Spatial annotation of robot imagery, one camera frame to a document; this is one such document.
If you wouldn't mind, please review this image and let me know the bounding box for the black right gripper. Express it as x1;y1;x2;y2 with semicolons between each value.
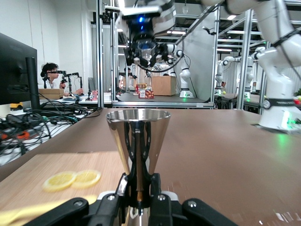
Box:
124;16;169;68

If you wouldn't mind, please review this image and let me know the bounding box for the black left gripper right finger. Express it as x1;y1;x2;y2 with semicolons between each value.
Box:
150;173;238;226

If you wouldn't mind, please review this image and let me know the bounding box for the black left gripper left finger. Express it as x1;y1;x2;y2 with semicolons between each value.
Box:
23;173;131;226

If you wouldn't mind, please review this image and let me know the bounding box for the clear glass shaker cup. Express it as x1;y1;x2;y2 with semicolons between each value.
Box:
136;41;157;68

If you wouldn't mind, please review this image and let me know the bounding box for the steel jigger measuring cup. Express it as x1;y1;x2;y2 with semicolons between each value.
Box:
105;109;172;226

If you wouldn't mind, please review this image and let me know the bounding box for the large cardboard box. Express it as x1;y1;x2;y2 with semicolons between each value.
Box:
151;75;177;97

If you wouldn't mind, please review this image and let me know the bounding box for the red snack box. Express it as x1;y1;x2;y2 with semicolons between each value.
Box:
137;90;155;99

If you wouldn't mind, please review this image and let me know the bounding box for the lemon slice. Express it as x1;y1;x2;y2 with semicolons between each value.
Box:
43;171;77;193
71;169;102;189

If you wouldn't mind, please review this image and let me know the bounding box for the black background workbench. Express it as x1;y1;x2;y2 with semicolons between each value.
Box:
117;91;210;104

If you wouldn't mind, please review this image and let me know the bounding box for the bamboo cutting board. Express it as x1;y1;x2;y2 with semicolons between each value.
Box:
0;152;132;226

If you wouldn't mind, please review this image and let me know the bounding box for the seated person with headset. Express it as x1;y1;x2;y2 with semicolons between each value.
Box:
40;62;84;96

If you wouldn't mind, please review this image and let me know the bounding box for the flat cardboard box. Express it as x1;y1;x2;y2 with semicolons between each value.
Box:
38;88;64;100

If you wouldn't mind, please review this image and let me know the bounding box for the black computer monitor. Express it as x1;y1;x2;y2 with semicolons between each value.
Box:
0;32;40;111

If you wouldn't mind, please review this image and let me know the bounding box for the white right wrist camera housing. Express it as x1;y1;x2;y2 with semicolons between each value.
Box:
119;5;163;17

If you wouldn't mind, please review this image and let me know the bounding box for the aluminium frame post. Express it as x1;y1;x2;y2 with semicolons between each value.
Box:
213;6;222;109
95;0;105;109
236;9;253;110

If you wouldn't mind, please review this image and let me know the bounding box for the black teleoperation handle rig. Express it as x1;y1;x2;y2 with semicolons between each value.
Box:
60;70;85;95

